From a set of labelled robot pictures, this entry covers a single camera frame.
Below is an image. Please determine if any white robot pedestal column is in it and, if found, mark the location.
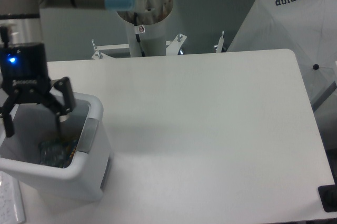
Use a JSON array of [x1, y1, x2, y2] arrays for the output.
[[117, 0, 173, 57]]

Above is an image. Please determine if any colourful snack wrapper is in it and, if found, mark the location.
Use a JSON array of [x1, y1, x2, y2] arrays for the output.
[[62, 138, 78, 168]]

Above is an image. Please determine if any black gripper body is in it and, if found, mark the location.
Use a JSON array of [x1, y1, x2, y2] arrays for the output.
[[1, 42, 53, 105]]

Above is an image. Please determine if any clear bottle green label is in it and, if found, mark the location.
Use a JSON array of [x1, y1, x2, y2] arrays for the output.
[[38, 138, 66, 168]]

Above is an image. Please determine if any black device at edge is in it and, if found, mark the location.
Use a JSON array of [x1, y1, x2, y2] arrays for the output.
[[318, 184, 336, 212]]

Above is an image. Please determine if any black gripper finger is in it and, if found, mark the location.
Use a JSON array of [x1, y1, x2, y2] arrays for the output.
[[1, 94, 18, 138], [42, 76, 76, 138]]

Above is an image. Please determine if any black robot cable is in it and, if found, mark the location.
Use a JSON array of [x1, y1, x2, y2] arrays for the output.
[[133, 12, 146, 57]]

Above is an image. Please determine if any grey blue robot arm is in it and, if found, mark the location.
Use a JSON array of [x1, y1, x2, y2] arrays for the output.
[[1, 0, 136, 138]]

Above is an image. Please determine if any white metal base frame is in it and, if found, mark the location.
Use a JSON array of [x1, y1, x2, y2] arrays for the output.
[[91, 30, 226, 60]]

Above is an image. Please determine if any white Superior umbrella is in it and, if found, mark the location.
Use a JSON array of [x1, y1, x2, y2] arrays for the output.
[[228, 0, 336, 103]]

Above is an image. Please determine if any white plastic trash can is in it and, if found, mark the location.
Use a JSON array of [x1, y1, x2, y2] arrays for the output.
[[1, 93, 112, 201]]

